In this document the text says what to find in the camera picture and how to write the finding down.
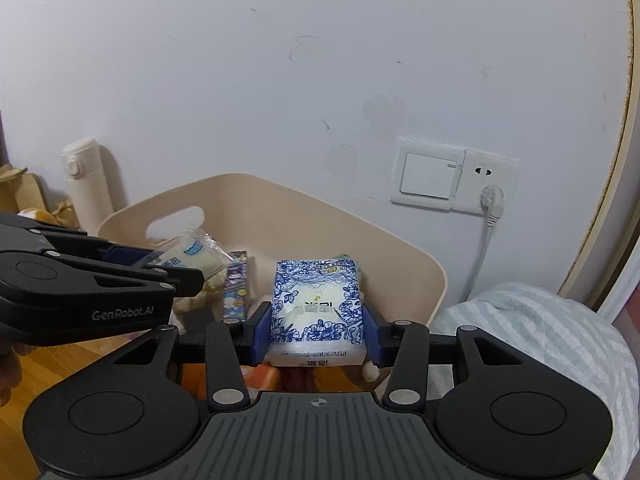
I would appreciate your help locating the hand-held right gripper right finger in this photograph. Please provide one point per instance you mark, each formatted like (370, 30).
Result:
(372, 336)

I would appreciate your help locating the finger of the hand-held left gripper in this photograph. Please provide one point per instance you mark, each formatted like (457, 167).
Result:
(140, 275)
(100, 247)

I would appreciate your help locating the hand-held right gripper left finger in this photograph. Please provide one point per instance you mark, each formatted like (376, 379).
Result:
(262, 334)

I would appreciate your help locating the clear packet of white sticks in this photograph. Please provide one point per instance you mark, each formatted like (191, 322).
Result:
(195, 252)

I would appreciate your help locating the blue white tissue pack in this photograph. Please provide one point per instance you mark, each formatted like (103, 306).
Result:
(317, 310)

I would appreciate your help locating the beige plastic container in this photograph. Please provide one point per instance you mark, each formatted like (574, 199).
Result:
(300, 220)

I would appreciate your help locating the blue printed snack packet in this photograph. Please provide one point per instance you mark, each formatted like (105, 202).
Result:
(237, 285)

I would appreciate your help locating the white thermos bottle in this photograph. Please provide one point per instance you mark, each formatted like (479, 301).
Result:
(89, 185)

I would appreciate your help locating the orange bear plush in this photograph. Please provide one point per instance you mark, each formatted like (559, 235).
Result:
(42, 216)

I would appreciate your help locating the cardboard box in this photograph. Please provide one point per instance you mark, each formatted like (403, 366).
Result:
(25, 190)

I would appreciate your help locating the striped bedding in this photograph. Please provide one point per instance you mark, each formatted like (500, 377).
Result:
(540, 340)

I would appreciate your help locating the white plug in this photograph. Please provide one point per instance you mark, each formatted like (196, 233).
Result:
(491, 202)

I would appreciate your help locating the white wall switch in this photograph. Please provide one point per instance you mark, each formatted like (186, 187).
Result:
(427, 175)

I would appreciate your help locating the white wall socket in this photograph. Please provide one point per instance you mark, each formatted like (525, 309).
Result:
(487, 172)

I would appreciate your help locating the beige curved frame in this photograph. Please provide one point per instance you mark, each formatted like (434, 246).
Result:
(607, 185)

